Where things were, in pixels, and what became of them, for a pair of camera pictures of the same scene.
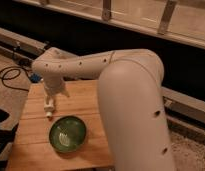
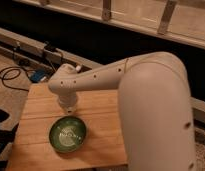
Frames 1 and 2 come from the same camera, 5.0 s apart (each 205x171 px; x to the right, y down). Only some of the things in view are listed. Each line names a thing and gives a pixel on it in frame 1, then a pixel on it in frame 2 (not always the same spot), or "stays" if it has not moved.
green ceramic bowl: x=67 y=134 stays
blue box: x=35 y=78 stays
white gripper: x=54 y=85 to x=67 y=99
